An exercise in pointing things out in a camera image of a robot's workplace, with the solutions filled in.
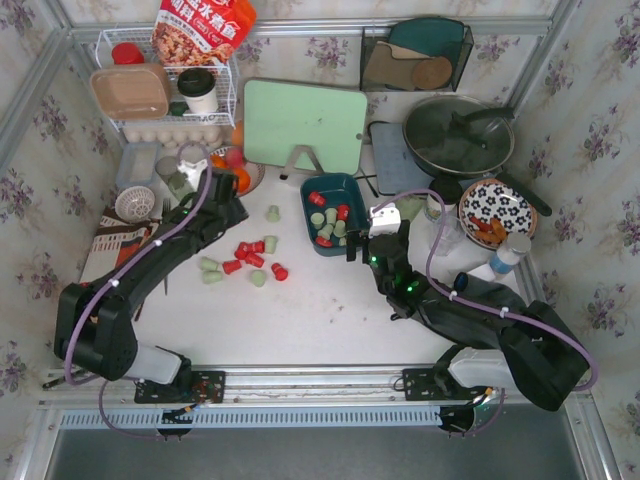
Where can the flower patterned plate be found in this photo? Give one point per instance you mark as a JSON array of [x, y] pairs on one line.
[[489, 210]]

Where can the grey green tumbler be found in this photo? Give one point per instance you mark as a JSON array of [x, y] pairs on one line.
[[176, 181]]

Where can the beige plastic container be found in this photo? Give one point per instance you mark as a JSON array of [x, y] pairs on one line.
[[132, 92]]

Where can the red lid jar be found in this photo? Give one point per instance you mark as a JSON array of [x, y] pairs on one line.
[[127, 53]]

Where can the clear plastic cup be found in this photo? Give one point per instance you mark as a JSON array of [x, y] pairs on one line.
[[452, 235]]

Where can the blue grey trivet mat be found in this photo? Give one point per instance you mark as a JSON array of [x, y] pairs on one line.
[[394, 163]]

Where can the white cup black lid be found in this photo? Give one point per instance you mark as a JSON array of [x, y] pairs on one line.
[[198, 87]]

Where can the red snack bag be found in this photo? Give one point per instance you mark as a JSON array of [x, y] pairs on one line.
[[200, 32]]

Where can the green capsule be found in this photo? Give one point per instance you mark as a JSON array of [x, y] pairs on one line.
[[258, 278], [273, 214], [340, 229], [326, 231]]

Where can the clear storage box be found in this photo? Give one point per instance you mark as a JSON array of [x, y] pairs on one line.
[[137, 166]]

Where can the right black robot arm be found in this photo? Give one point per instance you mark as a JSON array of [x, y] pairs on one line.
[[499, 340]]

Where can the teal storage basket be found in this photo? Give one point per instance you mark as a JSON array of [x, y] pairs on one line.
[[337, 188]]

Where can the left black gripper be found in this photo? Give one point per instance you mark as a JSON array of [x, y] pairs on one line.
[[220, 186]]

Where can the white bottle blue label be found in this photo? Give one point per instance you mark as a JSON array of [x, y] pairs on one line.
[[510, 252]]

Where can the red capsule number two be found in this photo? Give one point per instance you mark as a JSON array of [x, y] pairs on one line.
[[343, 211]]

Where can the egg tray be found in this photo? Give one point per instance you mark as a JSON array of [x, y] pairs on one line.
[[174, 136]]

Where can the white strainer basket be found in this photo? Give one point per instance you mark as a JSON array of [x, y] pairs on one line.
[[134, 204]]

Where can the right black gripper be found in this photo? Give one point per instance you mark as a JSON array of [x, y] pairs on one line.
[[361, 241]]

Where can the red capsule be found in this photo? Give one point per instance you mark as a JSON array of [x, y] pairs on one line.
[[323, 242], [280, 272], [317, 199]]

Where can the green glass cup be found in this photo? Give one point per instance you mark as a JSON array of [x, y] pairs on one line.
[[410, 206]]

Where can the jar with black lid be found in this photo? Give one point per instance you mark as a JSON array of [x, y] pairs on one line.
[[448, 191]]

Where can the light green cutting board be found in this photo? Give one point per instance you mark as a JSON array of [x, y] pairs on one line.
[[280, 116]]

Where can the fruit plate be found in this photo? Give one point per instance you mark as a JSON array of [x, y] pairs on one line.
[[249, 175]]

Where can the green capsule top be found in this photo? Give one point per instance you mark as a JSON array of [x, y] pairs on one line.
[[273, 214]]

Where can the striped kitchen towel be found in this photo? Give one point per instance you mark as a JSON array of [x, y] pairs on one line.
[[114, 242]]

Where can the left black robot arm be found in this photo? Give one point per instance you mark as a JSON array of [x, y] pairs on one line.
[[94, 325]]

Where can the black mesh holder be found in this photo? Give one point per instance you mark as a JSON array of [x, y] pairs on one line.
[[424, 54]]

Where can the black frying pan with lid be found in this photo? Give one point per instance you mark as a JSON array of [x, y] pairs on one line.
[[462, 137]]

